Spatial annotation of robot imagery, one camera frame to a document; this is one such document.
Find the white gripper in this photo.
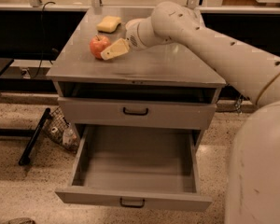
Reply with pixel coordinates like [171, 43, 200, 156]
[101, 19, 143, 60]

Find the red apple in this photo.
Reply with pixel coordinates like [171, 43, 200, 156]
[90, 35, 111, 59]

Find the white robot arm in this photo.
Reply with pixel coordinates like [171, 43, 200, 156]
[101, 2, 280, 224]

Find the grey drawer cabinet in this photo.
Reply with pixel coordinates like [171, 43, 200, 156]
[48, 7, 225, 147]

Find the open lower grey drawer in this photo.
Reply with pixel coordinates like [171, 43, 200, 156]
[55, 126, 212, 212]

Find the yellow sponge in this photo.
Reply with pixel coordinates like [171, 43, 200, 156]
[96, 16, 121, 34]

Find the plastic bottle in basket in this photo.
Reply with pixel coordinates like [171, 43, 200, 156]
[63, 124, 77, 147]

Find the black table leg left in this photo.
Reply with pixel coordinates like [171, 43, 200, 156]
[19, 108, 50, 166]

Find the black cable left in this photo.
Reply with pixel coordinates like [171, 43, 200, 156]
[30, 1, 57, 80]

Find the wire basket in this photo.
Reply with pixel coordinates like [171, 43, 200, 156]
[44, 107, 79, 153]

